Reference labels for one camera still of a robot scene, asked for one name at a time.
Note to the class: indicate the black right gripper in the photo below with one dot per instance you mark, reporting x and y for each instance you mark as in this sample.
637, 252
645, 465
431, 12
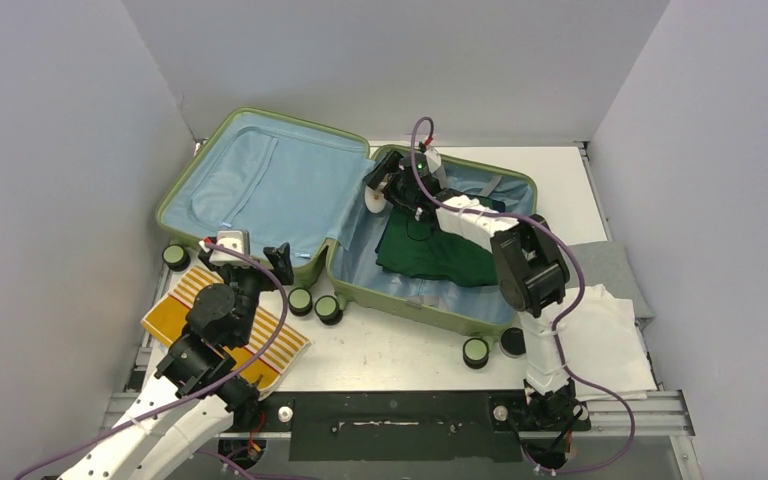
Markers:
389, 179

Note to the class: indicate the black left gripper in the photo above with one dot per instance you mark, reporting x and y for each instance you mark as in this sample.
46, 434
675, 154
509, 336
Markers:
281, 271

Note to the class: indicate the green shirt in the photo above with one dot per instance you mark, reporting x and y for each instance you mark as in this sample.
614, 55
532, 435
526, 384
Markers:
420, 250

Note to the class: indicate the white cloth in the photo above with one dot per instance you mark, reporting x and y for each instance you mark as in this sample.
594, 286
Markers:
602, 344

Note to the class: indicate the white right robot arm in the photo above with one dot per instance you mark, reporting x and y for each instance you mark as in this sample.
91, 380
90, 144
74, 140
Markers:
527, 255

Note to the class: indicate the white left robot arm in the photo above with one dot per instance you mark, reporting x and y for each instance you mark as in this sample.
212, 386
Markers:
223, 324

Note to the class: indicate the middle left suitcase wheel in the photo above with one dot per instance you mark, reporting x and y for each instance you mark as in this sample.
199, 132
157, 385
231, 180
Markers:
300, 301

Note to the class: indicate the middle right suitcase wheel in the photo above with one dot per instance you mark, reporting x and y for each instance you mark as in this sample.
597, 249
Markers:
328, 310

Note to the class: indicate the green suitcase with blue lining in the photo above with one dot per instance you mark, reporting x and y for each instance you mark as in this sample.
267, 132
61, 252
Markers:
287, 180

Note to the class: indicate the far left suitcase wheel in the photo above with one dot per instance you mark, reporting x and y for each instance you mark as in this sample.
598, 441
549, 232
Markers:
176, 258

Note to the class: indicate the front green suitcase wheel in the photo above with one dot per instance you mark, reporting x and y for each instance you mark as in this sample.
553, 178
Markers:
475, 353

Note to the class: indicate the front black suitcase wheel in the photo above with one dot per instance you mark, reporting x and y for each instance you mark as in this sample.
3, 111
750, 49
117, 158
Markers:
512, 342

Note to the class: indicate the grey folded cloth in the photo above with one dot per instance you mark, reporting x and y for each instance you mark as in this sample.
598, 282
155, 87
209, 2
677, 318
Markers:
606, 263

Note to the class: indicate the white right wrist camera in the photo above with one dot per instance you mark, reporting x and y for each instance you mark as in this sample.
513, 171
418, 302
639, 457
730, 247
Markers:
435, 165

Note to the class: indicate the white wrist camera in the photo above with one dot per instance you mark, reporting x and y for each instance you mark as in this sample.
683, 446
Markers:
234, 240
435, 165

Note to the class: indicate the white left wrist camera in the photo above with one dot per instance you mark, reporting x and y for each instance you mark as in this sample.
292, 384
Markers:
234, 240

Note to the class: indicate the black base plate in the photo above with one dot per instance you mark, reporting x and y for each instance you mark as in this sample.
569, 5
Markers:
401, 426

